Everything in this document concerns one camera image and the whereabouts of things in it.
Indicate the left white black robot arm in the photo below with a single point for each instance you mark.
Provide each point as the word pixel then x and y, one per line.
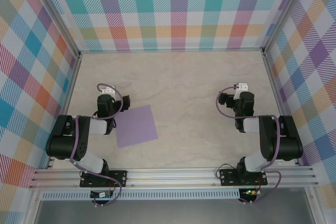
pixel 65 142

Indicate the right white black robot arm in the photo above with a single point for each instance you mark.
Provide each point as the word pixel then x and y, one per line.
pixel 286 142

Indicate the small circuit board green light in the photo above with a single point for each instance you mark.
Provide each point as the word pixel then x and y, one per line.
pixel 250 192

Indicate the grey metal base panel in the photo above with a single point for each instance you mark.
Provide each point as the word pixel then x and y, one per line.
pixel 170 212

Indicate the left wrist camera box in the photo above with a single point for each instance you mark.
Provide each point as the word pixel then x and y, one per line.
pixel 108 90

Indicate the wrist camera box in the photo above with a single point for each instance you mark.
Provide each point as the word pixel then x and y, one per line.
pixel 241 87
pixel 108 90

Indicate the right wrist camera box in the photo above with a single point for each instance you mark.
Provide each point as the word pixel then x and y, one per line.
pixel 241 87

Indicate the aluminium frame bar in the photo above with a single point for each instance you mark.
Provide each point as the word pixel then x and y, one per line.
pixel 280 103
pixel 66 103
pixel 170 50

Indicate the long aluminium mounting rail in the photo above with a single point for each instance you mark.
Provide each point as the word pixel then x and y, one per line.
pixel 170 178

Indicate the aluminium frame post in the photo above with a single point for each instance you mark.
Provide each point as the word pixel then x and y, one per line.
pixel 285 11
pixel 61 16

